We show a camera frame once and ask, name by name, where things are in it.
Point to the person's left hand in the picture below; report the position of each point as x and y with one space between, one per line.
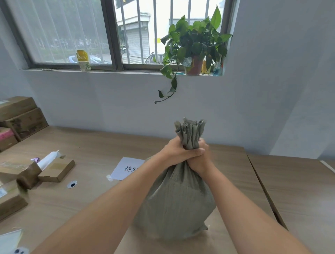
175 153

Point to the person's right hand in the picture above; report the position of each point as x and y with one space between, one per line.
200 164

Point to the green woven sack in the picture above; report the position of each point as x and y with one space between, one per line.
178 204

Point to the person's right forearm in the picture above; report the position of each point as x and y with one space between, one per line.
248 217

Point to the person's left forearm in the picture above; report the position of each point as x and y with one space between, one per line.
99 217

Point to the white paper sign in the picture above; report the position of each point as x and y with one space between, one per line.
128 168

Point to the yellow glass bottle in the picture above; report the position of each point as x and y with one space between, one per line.
204 69

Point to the blue glass bottle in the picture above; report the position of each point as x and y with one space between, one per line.
217 71

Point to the silver round desk grommet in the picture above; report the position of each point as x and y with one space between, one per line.
72 184

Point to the green potted plant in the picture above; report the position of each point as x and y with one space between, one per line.
193 44

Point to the white rolled sheet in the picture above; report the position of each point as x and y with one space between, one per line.
48 158

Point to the flat cardboard with white sheets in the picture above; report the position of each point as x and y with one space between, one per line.
329 167

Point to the yellow drink bottle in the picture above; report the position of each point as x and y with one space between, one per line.
83 61

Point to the purple wrapped item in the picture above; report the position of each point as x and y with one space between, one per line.
35 160

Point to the dark framed barred window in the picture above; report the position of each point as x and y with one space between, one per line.
111 26

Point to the open brown cardboard box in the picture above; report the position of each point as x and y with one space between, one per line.
23 172

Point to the large plain cardboard box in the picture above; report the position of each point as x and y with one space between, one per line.
15 107

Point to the pink topped box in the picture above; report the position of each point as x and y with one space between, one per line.
6 137

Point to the white device with dark buttons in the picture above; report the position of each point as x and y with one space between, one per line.
19 251

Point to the white paper sheet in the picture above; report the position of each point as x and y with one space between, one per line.
9 240

